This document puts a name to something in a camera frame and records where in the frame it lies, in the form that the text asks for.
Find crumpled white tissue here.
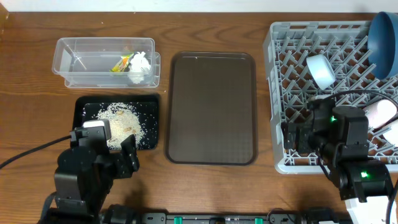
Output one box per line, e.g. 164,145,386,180
128,52,151,84

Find brown serving tray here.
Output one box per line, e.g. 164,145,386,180
165,52,258,166

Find dark blue plate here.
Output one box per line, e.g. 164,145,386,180
368,12,397,80

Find grey dishwasher rack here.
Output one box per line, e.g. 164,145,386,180
263,21,397,174

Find rice food scraps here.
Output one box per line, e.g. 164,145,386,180
93,103,157,150

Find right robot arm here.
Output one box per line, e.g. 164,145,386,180
281,93,397,223

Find light green cup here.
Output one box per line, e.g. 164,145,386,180
382,120,398,146

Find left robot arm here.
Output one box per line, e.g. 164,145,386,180
39,135,141,224

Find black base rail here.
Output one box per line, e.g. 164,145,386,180
99,205,353,224

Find light blue bowl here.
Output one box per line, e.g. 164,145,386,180
306,55,336,90

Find yellow snack wrapper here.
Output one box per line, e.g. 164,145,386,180
109,53,134,73

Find clear plastic bin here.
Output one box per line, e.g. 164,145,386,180
52,37,160,88

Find pink cup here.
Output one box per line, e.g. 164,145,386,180
363,100,397,129

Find black waste tray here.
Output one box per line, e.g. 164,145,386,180
73,95,159,149

